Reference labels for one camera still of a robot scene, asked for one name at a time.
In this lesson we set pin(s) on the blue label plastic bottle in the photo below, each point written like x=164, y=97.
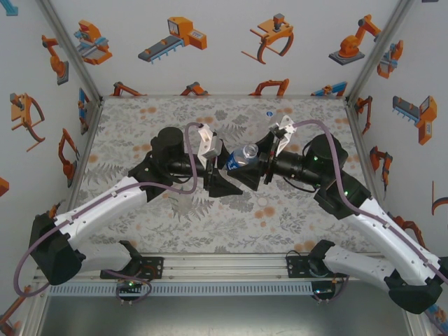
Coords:
x=238, y=159

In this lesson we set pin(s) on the green label plastic bottle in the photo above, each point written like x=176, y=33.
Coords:
x=180, y=204

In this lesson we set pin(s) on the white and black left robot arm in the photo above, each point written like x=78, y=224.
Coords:
x=98, y=206

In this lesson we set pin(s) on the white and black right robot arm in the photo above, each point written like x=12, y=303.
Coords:
x=385, y=231

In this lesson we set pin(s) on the floral patterned tablecloth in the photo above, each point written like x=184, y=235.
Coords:
x=224, y=227

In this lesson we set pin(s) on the small circuit board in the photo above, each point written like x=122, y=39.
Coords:
x=323, y=290
x=130, y=284

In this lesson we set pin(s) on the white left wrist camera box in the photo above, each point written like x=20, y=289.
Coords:
x=210, y=147

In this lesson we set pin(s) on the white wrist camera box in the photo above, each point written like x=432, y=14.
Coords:
x=210, y=147
x=285, y=127

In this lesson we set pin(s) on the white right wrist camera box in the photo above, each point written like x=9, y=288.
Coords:
x=285, y=127

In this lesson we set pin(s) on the aluminium table side rail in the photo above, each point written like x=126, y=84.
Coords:
x=89, y=133
x=357, y=140

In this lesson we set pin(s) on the thin aluminium table rail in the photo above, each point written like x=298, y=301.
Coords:
x=224, y=96

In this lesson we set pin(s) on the wide aluminium frame rail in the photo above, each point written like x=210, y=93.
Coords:
x=224, y=266

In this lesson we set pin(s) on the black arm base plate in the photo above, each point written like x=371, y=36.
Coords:
x=297, y=267
x=155, y=267

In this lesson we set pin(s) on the slanted aluminium frame post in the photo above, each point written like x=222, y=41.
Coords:
x=70, y=49
x=379, y=49

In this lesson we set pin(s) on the aluminium frame leg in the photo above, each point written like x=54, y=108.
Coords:
x=35, y=311
x=414, y=322

